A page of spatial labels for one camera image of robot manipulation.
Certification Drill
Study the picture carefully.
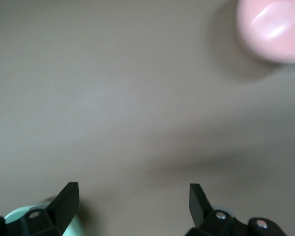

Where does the brown table cover mat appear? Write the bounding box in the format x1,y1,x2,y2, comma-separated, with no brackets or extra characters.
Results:
0,0,295,236

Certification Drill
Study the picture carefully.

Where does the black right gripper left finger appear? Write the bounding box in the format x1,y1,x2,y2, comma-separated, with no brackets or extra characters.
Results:
0,182,80,236

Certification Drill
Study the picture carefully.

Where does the green bowl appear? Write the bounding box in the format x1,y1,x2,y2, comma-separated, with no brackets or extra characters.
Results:
3,196,84,236

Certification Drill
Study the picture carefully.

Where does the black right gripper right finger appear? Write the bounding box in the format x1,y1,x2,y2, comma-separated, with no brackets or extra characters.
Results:
184,183,290,236

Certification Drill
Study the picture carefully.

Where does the pink bowl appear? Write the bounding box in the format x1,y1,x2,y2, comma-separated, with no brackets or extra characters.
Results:
236,0,295,65

